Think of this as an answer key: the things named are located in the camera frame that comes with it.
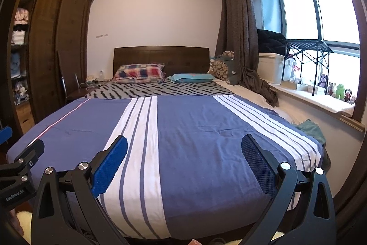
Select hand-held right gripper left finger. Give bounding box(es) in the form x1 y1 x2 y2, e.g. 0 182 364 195
30 134 128 245

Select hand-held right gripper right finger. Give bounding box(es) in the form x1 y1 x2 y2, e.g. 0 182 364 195
241 134 336 245

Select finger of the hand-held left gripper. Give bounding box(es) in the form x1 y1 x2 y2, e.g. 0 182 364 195
6 139 45 169
0 126 13 146

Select white fluffy rug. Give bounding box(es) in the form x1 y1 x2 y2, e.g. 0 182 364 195
16 211 33 237

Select teal cloth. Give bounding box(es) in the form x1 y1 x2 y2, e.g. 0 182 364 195
295 119 326 145

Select white mattress sheet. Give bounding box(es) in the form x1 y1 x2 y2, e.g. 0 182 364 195
221 81 310 125

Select blue white striped blanket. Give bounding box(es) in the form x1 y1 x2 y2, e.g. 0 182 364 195
6 95 324 240

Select wooden window sill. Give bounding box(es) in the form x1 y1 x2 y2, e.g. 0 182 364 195
268 81 366 133

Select low beige box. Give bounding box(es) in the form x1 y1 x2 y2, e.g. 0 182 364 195
281 80 319 93

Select zebra patterned bed sheet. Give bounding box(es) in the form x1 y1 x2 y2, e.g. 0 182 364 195
82 80 238 99

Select dark wooden wardrobe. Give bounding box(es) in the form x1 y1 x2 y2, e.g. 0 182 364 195
0 0 92 131

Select plaid pillow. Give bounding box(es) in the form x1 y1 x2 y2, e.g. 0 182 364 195
111 63 166 84

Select white storage box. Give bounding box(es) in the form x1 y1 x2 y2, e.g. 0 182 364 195
258 53 287 85

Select brown patterned cushion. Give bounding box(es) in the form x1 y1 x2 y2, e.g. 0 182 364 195
208 51 238 85

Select folded clothes on shelves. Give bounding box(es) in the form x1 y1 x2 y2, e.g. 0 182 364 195
11 7 31 105

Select red white plastic bag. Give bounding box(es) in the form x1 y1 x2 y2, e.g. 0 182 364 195
287 58 302 82

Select teal pillow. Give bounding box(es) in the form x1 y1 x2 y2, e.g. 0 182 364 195
167 73 215 84

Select green frog plush toy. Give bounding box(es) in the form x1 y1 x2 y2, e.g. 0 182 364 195
335 84 347 100

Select dark monkey plush toy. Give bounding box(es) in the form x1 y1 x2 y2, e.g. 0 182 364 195
344 88 356 105

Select dark wooden headboard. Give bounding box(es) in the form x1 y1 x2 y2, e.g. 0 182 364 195
113 46 210 80

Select black jacket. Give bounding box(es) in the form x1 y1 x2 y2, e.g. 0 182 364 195
256 29 290 55

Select black folding table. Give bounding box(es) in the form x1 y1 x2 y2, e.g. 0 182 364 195
282 38 336 96

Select brown curtain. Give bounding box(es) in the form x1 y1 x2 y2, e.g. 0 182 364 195
216 0 280 108

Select grey roller blind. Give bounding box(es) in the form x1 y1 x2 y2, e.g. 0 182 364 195
258 0 283 40

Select window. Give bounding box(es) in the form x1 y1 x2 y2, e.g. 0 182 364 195
279 0 362 96

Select metal frame chair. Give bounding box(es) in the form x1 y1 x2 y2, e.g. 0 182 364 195
57 50 86 105

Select white bedside cable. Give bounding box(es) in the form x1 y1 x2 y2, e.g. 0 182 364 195
80 80 113 90

